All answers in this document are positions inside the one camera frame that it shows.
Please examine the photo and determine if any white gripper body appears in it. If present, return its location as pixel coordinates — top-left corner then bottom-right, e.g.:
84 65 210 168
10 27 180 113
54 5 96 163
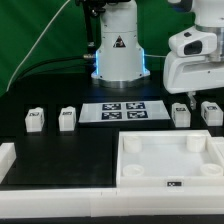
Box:
163 52 224 94

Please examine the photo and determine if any white front rail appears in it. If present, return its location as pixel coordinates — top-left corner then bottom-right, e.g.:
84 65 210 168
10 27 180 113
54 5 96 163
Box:
0 187 224 219

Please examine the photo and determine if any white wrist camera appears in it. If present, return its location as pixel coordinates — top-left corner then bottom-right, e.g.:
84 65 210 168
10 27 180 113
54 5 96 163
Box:
169 31 217 57

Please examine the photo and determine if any white left corner bracket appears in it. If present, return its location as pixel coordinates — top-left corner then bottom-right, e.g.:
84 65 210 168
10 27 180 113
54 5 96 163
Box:
0 143 16 183

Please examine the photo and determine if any white square tabletop part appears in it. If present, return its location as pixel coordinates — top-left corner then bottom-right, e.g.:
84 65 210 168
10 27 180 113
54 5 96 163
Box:
116 130 224 188

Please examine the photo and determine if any white marker sheet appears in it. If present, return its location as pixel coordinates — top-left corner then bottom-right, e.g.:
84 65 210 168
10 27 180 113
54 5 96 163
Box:
79 100 170 123

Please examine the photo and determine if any black camera pole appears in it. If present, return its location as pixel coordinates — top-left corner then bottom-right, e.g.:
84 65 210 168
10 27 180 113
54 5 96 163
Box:
75 0 101 54

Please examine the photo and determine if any white cable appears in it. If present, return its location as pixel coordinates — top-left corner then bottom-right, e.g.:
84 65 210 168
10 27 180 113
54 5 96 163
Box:
5 0 72 93

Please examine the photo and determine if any black cable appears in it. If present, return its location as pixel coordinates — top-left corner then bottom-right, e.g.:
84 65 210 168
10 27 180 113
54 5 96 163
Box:
16 54 98 81

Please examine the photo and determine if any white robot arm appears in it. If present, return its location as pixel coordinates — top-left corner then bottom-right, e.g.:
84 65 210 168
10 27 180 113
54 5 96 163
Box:
92 0 224 94

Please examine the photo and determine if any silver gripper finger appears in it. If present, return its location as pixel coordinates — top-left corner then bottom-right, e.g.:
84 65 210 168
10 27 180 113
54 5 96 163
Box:
187 92 196 110

